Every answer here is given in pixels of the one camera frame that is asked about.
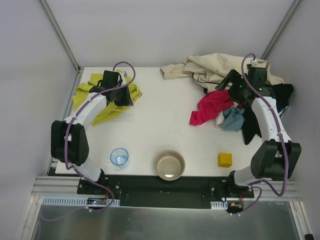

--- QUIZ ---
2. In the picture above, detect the beige ceramic bowl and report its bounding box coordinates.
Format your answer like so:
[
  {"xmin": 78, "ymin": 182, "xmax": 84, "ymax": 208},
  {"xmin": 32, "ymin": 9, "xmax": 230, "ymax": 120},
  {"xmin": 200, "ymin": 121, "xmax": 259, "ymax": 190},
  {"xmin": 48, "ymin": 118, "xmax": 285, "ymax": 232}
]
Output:
[{"xmin": 153, "ymin": 149, "xmax": 186, "ymax": 181}]

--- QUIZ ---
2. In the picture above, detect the white cable duct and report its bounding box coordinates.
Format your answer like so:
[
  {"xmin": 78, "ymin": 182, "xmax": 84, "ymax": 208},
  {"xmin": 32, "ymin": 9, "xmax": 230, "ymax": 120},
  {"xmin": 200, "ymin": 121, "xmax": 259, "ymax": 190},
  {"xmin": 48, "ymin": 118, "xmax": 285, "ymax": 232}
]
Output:
[
  {"xmin": 42, "ymin": 196, "xmax": 120, "ymax": 208},
  {"xmin": 210, "ymin": 201, "xmax": 228, "ymax": 211}
]

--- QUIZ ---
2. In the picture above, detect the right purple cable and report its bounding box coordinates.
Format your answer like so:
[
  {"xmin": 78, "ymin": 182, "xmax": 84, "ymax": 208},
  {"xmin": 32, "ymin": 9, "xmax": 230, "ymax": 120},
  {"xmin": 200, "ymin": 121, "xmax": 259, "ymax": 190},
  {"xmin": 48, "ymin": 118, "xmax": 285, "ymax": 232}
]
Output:
[{"xmin": 224, "ymin": 52, "xmax": 291, "ymax": 217}]

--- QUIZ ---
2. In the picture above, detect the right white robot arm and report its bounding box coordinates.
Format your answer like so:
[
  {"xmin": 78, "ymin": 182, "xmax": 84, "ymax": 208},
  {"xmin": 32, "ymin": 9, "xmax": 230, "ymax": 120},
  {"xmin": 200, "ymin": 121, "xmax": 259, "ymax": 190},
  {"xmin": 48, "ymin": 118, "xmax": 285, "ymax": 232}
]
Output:
[{"xmin": 216, "ymin": 66, "xmax": 302, "ymax": 198}]

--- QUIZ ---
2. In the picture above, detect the left aluminium frame post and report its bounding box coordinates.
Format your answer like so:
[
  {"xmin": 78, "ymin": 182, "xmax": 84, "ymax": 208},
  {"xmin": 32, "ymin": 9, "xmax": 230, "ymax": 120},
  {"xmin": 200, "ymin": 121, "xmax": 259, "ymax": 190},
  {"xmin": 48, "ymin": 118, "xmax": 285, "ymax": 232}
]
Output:
[{"xmin": 38, "ymin": 0, "xmax": 81, "ymax": 73}]

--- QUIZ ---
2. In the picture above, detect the right aluminium frame post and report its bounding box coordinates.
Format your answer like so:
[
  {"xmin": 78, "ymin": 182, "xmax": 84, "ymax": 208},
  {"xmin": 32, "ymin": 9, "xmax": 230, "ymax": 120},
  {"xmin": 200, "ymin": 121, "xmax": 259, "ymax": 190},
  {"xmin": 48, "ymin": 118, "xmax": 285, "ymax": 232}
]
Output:
[{"xmin": 260, "ymin": 0, "xmax": 304, "ymax": 60}]

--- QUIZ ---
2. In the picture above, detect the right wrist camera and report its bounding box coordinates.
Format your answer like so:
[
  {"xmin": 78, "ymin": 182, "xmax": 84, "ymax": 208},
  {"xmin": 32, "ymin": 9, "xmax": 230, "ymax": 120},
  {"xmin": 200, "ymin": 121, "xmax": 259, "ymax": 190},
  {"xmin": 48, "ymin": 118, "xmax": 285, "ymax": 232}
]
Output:
[{"xmin": 246, "ymin": 59, "xmax": 271, "ymax": 96}]

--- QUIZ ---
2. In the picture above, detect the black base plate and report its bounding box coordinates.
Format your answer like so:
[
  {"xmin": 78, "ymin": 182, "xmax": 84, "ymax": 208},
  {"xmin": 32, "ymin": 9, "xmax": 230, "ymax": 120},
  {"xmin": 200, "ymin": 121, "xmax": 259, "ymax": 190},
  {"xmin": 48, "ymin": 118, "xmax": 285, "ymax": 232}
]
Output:
[{"xmin": 77, "ymin": 175, "xmax": 254, "ymax": 209}]

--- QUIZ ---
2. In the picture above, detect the aluminium frame post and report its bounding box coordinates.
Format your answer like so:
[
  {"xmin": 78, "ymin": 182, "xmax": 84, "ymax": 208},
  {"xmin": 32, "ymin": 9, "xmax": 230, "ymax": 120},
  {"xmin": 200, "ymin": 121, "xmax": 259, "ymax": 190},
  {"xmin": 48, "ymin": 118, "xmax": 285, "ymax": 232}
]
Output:
[
  {"xmin": 38, "ymin": 0, "xmax": 81, "ymax": 73},
  {"xmin": 260, "ymin": 0, "xmax": 304, "ymax": 60}
]

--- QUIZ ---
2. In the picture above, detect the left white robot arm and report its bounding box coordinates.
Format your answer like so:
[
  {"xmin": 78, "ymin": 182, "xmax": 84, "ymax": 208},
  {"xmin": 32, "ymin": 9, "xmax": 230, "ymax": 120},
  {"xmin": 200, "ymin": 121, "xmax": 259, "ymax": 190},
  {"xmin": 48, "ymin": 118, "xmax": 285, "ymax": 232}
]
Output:
[{"xmin": 50, "ymin": 70, "xmax": 133, "ymax": 182}]

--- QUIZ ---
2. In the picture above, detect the purple cable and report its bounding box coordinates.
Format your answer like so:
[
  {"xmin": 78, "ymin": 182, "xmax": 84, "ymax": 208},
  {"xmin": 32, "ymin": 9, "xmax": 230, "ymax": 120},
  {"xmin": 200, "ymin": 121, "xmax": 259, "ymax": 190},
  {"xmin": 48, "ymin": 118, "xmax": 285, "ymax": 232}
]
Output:
[
  {"xmin": 39, "ymin": 61, "xmax": 137, "ymax": 222},
  {"xmin": 224, "ymin": 52, "xmax": 291, "ymax": 217}
]

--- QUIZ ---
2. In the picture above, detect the clear blue plastic cup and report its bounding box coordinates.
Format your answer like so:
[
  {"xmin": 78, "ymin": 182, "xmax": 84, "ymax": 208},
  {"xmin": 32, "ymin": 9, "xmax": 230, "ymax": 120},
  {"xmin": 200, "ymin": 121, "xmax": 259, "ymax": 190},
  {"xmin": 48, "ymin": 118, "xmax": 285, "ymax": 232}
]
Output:
[{"xmin": 110, "ymin": 147, "xmax": 129, "ymax": 168}]

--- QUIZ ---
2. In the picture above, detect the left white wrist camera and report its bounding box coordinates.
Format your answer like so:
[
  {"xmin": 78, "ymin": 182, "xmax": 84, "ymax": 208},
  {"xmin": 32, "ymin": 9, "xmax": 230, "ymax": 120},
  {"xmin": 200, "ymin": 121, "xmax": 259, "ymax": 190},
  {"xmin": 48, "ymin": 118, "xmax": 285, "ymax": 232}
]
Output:
[{"xmin": 118, "ymin": 71, "xmax": 128, "ymax": 86}]

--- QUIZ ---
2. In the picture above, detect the right white cable duct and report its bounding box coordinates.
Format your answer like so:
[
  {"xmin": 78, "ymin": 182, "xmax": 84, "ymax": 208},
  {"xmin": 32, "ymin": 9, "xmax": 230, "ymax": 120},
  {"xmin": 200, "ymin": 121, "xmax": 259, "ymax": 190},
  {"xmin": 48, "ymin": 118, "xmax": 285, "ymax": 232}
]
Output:
[{"xmin": 210, "ymin": 201, "xmax": 228, "ymax": 211}]

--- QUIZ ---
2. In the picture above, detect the beige cloth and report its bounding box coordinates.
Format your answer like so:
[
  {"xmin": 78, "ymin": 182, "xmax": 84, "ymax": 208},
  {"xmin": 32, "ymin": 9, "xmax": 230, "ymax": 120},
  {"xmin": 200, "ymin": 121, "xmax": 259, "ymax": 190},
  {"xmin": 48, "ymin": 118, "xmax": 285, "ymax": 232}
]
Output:
[{"xmin": 160, "ymin": 53, "xmax": 284, "ymax": 92}]

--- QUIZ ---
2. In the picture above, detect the white cloth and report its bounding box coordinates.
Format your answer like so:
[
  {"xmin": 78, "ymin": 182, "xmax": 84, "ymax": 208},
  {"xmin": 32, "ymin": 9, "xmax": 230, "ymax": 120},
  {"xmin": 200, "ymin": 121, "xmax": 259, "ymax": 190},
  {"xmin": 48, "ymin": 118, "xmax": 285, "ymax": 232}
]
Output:
[{"xmin": 214, "ymin": 111, "xmax": 226, "ymax": 129}]

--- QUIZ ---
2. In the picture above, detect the left white cable duct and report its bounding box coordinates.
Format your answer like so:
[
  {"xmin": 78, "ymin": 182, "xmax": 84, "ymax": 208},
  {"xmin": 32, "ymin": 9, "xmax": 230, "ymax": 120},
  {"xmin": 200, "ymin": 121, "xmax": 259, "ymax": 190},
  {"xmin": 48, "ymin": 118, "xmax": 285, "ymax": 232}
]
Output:
[{"xmin": 42, "ymin": 196, "xmax": 120, "ymax": 208}]

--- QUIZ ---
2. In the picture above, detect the black cloth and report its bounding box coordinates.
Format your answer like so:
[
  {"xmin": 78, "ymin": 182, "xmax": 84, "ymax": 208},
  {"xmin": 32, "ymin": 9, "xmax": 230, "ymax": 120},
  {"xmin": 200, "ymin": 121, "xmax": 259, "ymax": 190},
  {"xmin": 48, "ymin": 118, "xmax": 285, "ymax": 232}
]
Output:
[{"xmin": 192, "ymin": 72, "xmax": 295, "ymax": 146}]

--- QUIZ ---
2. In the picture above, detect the pink red cloth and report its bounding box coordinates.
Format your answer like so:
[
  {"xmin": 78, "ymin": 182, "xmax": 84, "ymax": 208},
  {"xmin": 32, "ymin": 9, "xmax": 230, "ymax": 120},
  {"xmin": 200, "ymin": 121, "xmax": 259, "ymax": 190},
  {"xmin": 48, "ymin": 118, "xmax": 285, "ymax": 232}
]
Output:
[{"xmin": 189, "ymin": 90, "xmax": 235, "ymax": 126}]

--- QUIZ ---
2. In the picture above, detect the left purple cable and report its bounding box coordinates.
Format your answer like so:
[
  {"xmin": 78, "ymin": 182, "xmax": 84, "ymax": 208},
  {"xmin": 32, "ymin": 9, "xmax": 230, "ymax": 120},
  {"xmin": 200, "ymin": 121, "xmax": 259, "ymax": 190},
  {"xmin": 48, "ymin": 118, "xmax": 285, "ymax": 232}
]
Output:
[{"xmin": 39, "ymin": 61, "xmax": 137, "ymax": 222}]

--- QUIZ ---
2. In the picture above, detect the light blue cloth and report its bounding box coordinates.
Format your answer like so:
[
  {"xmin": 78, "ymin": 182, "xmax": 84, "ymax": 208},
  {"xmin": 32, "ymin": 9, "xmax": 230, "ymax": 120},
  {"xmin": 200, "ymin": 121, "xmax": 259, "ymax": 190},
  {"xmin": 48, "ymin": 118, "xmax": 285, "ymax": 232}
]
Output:
[{"xmin": 221, "ymin": 107, "xmax": 245, "ymax": 132}]

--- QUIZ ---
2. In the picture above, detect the yellow cube block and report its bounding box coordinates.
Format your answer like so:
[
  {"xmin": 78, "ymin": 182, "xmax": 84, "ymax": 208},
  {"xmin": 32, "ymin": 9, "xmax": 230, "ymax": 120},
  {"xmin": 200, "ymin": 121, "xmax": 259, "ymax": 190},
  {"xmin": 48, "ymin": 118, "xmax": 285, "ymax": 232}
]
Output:
[{"xmin": 217, "ymin": 152, "xmax": 233, "ymax": 168}]

